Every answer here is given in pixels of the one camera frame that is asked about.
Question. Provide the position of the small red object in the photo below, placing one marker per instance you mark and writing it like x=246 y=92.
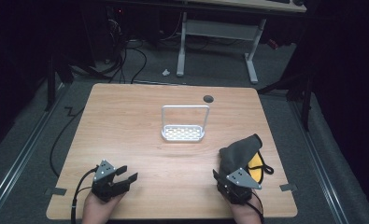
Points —
x=273 y=44

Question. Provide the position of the person's right hand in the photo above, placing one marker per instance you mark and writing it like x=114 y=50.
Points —
x=246 y=213

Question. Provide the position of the grey cloth with black trim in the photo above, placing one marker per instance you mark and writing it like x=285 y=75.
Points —
x=238 y=154

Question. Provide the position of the crumpled white paper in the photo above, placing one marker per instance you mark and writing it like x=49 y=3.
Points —
x=166 y=72

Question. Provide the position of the black round table grommet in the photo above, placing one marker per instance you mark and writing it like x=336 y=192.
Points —
x=208 y=99

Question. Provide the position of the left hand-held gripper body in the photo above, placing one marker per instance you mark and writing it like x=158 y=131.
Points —
x=106 y=186

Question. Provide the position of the metal floor rail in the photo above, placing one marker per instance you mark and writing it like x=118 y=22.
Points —
x=319 y=165
x=20 y=155

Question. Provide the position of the grey tape strip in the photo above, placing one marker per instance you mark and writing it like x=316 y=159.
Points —
x=56 y=191
x=288 y=187

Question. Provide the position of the white plastic rack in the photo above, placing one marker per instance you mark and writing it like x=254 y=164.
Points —
x=182 y=133

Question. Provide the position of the person's left hand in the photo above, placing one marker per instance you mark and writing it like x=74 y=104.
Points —
x=95 y=211

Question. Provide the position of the black metal stand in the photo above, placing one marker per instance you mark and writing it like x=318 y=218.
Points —
x=51 y=84
x=305 y=102

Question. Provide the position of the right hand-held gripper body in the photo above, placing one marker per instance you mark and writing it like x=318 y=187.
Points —
x=238 y=186

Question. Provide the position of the grey-legged wooden desk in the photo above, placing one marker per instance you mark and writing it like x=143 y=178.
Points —
x=219 y=29

